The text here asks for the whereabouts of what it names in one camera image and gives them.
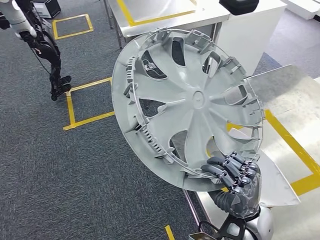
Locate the black rounded object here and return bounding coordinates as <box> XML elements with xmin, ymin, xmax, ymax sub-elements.
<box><xmin>219</xmin><ymin>0</ymin><xmax>260</xmax><ymax>16</ymax></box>

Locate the white car mirror cover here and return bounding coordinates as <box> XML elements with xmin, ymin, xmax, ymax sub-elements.
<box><xmin>228</xmin><ymin>127</ymin><xmax>301</xmax><ymax>209</ymax></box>

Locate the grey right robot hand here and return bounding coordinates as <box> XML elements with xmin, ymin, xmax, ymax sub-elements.
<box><xmin>201</xmin><ymin>151</ymin><xmax>262</xmax><ymax>220</ymax></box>

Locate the white and black humanoid robot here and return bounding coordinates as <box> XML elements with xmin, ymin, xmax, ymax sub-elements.
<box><xmin>0</xmin><ymin>0</ymin><xmax>72</xmax><ymax>102</ymax></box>

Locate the silver plastic wheel hubcap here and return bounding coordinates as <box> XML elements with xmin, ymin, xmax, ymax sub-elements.
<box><xmin>111</xmin><ymin>28</ymin><xmax>264</xmax><ymax>193</ymax></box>

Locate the yellow tape on steel table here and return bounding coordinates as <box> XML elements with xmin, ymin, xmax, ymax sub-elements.
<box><xmin>115</xmin><ymin>0</ymin><xmax>198</xmax><ymax>27</ymax></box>

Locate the steel top workbench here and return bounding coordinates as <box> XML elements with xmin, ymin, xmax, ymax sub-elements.
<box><xmin>182</xmin><ymin>64</ymin><xmax>320</xmax><ymax>240</ymax></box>

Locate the white cabinet block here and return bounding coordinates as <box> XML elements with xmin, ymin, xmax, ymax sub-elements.
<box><xmin>214</xmin><ymin>0</ymin><xmax>288</xmax><ymax>78</ymax></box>

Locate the grey equipment box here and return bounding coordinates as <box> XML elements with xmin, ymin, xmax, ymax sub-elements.
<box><xmin>32</xmin><ymin>0</ymin><xmax>62</xmax><ymax>20</ymax></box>

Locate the yellow tape on workbench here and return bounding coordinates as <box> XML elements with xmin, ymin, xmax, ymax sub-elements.
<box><xmin>206</xmin><ymin>109</ymin><xmax>320</xmax><ymax>197</ymax></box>

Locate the white low platform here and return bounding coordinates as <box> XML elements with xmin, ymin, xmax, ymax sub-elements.
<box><xmin>287</xmin><ymin>0</ymin><xmax>320</xmax><ymax>21</ymax></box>

